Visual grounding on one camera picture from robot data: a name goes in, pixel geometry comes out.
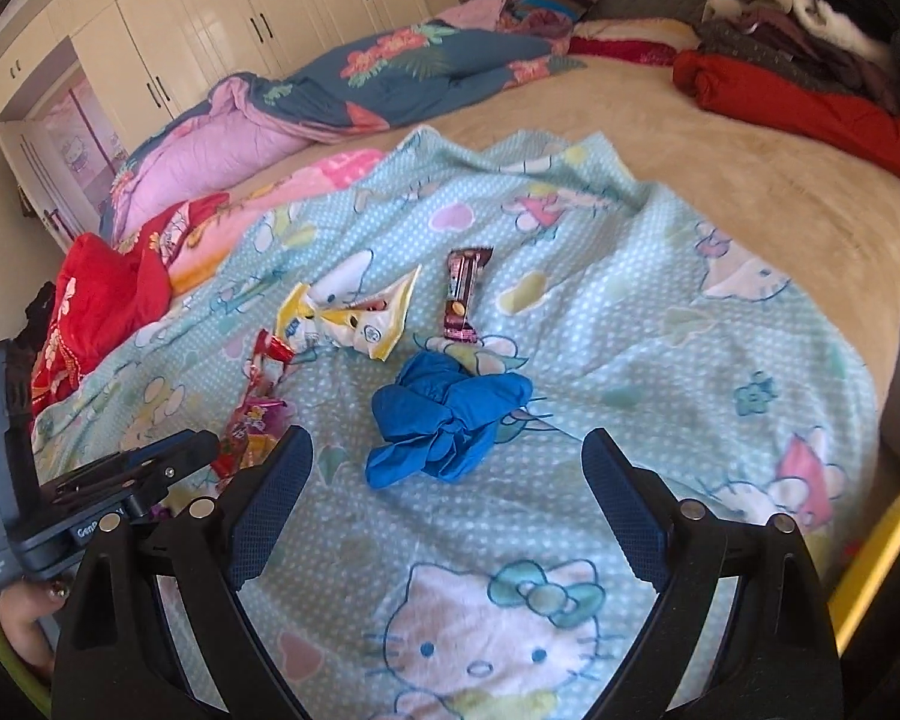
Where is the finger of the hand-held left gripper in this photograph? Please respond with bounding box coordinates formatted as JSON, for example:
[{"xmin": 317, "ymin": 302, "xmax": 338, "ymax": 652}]
[{"xmin": 120, "ymin": 430, "xmax": 220, "ymax": 492}]

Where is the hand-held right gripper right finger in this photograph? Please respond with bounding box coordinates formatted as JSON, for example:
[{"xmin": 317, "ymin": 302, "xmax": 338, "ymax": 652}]
[{"xmin": 581, "ymin": 427, "xmax": 845, "ymax": 720}]

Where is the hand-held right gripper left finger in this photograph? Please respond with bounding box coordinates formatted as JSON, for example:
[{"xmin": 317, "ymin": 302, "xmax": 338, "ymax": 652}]
[{"xmin": 51, "ymin": 426, "xmax": 314, "ymax": 720}]

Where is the red candy wrapper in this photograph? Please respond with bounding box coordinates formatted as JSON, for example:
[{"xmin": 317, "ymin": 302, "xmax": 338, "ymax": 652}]
[{"xmin": 211, "ymin": 328, "xmax": 295, "ymax": 479}]

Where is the blue glove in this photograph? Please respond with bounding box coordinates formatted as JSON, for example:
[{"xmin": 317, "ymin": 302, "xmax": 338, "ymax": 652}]
[{"xmin": 365, "ymin": 351, "xmax": 533, "ymax": 487}]

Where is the yellow white wrapper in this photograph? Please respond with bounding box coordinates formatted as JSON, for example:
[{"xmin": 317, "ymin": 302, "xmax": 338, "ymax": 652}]
[{"xmin": 281, "ymin": 265, "xmax": 421, "ymax": 362}]

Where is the black bin with yellow rim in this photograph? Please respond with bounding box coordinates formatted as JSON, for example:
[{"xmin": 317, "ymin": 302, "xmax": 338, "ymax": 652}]
[{"xmin": 825, "ymin": 465, "xmax": 900, "ymax": 720}]

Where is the brown snack bar wrapper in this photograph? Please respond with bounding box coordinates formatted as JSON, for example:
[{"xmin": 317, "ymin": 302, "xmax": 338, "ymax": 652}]
[{"xmin": 442, "ymin": 247, "xmax": 494, "ymax": 346}]

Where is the person's left hand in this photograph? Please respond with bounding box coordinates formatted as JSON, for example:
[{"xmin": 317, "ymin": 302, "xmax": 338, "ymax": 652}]
[{"xmin": 0, "ymin": 581, "xmax": 68, "ymax": 680}]

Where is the red printed garment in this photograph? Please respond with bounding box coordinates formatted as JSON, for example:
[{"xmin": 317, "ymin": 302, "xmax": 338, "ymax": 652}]
[{"xmin": 30, "ymin": 193, "xmax": 230, "ymax": 413}]

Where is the light blue cat print blanket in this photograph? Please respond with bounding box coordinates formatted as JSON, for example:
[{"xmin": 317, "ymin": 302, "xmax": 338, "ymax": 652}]
[{"xmin": 30, "ymin": 127, "xmax": 882, "ymax": 720}]

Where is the pink cartoon blanket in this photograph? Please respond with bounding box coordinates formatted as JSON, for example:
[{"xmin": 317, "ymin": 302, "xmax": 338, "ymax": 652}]
[{"xmin": 116, "ymin": 148, "xmax": 387, "ymax": 293}]

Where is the beige bed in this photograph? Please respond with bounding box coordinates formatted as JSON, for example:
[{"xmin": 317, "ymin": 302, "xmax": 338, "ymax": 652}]
[{"xmin": 255, "ymin": 34, "xmax": 900, "ymax": 436}]

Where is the cream wardrobe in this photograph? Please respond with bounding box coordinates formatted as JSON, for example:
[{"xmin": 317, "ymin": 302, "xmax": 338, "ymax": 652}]
[{"xmin": 0, "ymin": 0, "xmax": 458, "ymax": 151}]

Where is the red folded garment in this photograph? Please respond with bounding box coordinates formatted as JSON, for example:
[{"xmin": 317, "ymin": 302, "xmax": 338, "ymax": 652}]
[{"xmin": 673, "ymin": 50, "xmax": 900, "ymax": 185}]

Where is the blue pink floral quilt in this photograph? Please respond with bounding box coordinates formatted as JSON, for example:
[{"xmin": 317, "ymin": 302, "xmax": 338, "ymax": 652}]
[{"xmin": 97, "ymin": 19, "xmax": 593, "ymax": 241}]

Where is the dark red velvet cloth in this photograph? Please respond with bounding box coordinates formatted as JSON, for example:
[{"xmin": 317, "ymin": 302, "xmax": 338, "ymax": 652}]
[{"xmin": 568, "ymin": 34, "xmax": 680, "ymax": 68}]

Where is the pink pillow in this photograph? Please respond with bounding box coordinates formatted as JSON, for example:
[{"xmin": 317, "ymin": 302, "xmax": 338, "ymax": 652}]
[{"xmin": 435, "ymin": 0, "xmax": 518, "ymax": 35}]

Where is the pile of mixed clothes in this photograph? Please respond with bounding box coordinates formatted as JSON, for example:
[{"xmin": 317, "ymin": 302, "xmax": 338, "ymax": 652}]
[{"xmin": 694, "ymin": 0, "xmax": 900, "ymax": 121}]

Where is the striped pillow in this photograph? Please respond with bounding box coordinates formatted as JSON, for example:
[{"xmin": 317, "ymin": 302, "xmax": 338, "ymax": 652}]
[{"xmin": 499, "ymin": 0, "xmax": 612, "ymax": 35}]

